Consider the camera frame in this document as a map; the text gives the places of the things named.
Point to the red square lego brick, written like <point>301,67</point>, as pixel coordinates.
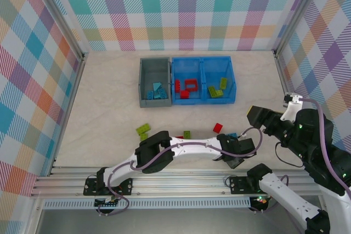
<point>218,128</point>

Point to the red lego window frame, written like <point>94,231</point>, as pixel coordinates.
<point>185,86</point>

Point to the small lime green lego brick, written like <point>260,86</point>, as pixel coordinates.
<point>144,136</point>

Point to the blue lego slope brick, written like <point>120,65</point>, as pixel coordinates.
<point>157,86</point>

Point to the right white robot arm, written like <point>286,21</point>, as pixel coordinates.
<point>282,198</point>

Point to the small circuit board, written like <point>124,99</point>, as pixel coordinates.
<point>260,199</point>
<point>108,204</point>

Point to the grey plastic storage bin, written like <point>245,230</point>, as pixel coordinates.
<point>153,72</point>

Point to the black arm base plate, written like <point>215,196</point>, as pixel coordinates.
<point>124,186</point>
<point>238,186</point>

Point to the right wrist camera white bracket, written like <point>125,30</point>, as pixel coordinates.
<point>292,108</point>

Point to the aluminium side rail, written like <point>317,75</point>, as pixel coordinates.
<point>283,75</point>
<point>68,108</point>

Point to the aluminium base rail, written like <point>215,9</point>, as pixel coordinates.
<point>178,182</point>

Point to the aluminium frame post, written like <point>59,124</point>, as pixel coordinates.
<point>298,12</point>
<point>61,12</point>

